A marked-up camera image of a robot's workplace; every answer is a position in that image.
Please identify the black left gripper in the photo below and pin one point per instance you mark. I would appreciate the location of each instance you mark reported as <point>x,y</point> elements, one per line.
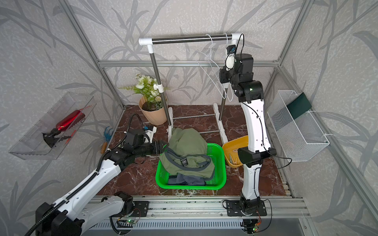
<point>158,149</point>

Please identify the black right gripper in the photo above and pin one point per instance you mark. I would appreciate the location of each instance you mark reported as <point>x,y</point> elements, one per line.
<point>223,72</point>

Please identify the white wire hanger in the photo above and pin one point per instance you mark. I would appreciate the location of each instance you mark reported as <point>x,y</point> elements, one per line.
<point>228,85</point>
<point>208,57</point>

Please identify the olive green tank top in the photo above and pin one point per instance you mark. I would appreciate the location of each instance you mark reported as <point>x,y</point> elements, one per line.
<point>187,155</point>

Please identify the blue-grey tank top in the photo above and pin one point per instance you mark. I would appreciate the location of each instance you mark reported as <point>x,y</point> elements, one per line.
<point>180,179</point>

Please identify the wooden clothespin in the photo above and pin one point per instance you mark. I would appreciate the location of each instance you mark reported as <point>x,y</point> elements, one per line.
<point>233,162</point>

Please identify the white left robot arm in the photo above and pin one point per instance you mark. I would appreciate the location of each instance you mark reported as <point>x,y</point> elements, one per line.
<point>67,216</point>

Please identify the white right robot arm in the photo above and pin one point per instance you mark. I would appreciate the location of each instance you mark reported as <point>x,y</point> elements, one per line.
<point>238,71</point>

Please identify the clothes rack with steel bars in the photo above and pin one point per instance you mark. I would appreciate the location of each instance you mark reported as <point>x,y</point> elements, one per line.
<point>218,111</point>

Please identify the potted plant with white flowers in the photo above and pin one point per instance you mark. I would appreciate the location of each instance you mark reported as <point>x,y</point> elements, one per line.
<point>151,102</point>

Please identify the blue garden hand rake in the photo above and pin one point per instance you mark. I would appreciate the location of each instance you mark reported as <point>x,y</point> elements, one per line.
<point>108,133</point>

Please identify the green perforated plastic basket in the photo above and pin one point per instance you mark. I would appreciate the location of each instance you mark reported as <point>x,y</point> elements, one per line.
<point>218,181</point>

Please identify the yellow plastic bin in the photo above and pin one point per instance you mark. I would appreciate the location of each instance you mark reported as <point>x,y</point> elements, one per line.
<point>231,148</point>

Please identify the dark green cloth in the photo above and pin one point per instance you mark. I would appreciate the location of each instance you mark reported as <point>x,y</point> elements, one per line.
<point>299,106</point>

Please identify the red spray bottle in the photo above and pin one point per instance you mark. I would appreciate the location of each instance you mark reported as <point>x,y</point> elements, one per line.
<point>52,138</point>

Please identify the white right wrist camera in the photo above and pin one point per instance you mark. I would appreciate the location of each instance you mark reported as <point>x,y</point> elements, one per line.
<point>230,57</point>

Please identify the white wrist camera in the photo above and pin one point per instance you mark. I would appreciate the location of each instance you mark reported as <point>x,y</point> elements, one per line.
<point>230,57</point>
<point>149,130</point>

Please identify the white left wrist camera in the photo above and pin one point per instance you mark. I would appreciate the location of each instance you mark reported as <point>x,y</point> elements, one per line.
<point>149,130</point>

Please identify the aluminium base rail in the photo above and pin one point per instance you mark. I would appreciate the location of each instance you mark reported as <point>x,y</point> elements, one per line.
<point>209,212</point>

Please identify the white wire mesh basket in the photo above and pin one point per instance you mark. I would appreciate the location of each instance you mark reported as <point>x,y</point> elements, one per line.
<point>301,139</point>

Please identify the clear acrylic wall shelf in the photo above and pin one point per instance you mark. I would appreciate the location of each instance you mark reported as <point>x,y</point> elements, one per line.
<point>32,145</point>

